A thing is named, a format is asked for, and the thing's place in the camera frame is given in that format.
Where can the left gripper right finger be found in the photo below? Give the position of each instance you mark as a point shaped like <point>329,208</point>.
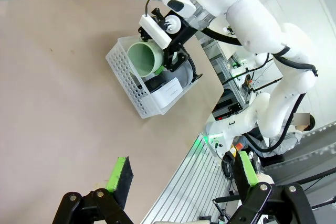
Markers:
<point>245,179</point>

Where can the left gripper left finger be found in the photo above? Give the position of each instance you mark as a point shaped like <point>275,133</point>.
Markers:
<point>123,182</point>

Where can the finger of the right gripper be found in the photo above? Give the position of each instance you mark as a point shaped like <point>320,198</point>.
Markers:
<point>144,33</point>
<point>183,57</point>

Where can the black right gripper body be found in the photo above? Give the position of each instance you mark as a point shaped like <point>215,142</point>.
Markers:
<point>187,33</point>

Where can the light green cup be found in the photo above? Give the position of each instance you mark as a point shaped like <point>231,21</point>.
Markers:
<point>141,58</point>

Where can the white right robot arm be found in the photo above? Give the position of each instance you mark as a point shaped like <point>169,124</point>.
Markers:
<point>249,24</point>

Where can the white perforated plastic basket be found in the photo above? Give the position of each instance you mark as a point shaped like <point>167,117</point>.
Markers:
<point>123,77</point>

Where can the grey pencil case black zipper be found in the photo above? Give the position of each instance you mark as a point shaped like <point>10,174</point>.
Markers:
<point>187,73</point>

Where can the red emergency stop button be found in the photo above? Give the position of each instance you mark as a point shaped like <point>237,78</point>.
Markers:
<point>238,145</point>

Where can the small white cardboard box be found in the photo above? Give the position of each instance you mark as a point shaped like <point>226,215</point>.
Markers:
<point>168,91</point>

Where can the seated person in grey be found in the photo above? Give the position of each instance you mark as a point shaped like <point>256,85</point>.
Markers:
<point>294,137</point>

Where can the black control rack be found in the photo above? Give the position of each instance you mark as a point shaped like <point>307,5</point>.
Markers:
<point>228,110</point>

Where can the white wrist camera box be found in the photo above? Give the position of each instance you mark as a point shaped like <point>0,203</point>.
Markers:
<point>156,31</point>

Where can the round wrist camera black mount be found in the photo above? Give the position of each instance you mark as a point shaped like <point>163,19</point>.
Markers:
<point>173,24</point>

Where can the aluminium profile base plate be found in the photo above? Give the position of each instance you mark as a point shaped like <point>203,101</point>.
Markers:
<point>189,187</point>

